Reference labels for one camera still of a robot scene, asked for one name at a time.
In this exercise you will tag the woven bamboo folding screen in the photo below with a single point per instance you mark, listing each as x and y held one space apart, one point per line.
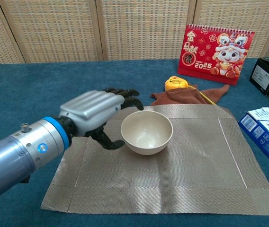
137 28

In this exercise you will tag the blue and white carton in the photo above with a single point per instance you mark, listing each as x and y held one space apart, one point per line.
267 137

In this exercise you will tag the white bowl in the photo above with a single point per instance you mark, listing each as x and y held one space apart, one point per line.
146 132

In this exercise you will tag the beige woven placemat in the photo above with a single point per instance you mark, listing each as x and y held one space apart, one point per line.
172 179

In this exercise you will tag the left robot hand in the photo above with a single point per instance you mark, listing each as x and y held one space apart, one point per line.
92 108

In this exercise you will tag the brown cloth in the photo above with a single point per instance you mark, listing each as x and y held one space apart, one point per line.
179 98

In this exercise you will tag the red desk calendar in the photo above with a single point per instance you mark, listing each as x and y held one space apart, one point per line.
208 54

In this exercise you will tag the blue felt table cover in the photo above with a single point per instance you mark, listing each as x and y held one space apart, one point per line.
54 80

